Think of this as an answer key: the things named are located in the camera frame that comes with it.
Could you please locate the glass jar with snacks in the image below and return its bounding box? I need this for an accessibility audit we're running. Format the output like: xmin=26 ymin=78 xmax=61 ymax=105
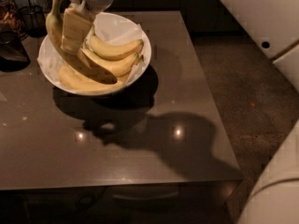
xmin=0 ymin=0 xmax=27 ymax=39

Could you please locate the white bowl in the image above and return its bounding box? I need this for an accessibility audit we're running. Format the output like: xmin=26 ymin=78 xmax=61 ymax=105
xmin=36 ymin=11 xmax=152 ymax=97

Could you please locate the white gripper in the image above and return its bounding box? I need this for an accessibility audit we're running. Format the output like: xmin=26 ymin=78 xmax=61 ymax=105
xmin=62 ymin=0 xmax=114 ymax=54

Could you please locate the dark round container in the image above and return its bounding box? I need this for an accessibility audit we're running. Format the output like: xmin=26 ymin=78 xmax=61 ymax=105
xmin=0 ymin=31 xmax=31 ymax=72

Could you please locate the yellow banana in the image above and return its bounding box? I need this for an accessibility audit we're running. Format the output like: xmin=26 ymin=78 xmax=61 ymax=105
xmin=90 ymin=28 xmax=144 ymax=61
xmin=46 ymin=0 xmax=91 ymax=70
xmin=82 ymin=49 xmax=143 ymax=77
xmin=58 ymin=65 xmax=128 ymax=95

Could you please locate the black mesh pen cup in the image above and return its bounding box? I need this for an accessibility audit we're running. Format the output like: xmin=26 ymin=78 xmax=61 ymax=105
xmin=20 ymin=0 xmax=47 ymax=37

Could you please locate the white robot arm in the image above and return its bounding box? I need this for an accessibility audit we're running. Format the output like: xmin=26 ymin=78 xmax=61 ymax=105
xmin=55 ymin=0 xmax=298 ymax=224

